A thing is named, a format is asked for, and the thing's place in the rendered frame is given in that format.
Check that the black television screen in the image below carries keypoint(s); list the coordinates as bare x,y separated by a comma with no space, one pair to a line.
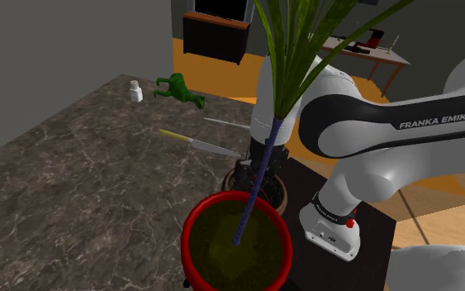
220,9

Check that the wooden desk with pale top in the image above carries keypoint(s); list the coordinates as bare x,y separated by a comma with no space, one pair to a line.
381,54

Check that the silver table knife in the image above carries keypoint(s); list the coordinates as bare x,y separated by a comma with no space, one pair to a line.
226,122

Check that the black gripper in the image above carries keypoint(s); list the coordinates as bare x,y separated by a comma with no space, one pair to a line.
277,155

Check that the green plant in red pot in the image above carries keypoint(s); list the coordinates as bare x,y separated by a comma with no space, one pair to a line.
232,258

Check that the black cabinet with wooden top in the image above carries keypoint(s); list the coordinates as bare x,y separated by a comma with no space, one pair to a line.
214,40

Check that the small white bottle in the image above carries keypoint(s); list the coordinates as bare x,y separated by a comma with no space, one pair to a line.
136,94

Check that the brown round bowl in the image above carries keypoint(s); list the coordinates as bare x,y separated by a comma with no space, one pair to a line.
281,193

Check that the green dinosaur toy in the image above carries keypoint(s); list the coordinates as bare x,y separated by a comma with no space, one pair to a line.
180,90

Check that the dark robot stand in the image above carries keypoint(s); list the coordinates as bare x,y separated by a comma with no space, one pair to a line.
324,270

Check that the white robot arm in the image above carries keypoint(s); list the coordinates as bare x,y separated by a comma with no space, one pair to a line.
349,133

